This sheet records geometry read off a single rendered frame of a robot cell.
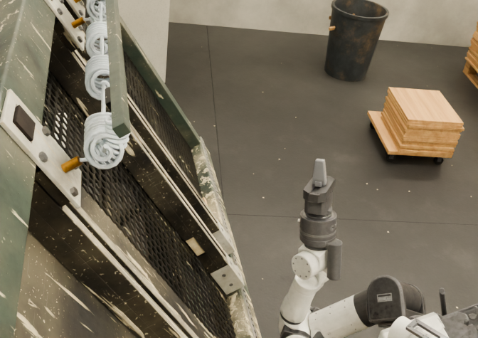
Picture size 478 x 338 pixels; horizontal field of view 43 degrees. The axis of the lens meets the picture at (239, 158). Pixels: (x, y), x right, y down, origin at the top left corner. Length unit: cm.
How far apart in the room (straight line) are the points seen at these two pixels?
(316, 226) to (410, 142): 321
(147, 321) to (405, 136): 353
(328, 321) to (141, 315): 61
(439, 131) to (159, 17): 235
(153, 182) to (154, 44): 345
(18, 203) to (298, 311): 95
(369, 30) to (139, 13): 203
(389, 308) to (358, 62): 433
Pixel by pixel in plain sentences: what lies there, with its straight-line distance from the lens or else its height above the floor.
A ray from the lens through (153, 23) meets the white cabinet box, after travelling 507.
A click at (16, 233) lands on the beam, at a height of 188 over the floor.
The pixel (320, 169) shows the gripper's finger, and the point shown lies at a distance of 143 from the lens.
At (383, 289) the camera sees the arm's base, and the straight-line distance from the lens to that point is 157.
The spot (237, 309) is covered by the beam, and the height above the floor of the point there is 89.
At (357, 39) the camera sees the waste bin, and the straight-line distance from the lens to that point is 561.
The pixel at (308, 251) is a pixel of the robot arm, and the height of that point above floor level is 143.
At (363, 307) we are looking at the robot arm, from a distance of 161.
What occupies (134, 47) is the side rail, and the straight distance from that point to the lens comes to 253.
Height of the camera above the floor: 241
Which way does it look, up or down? 33 degrees down
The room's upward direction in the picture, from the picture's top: 8 degrees clockwise
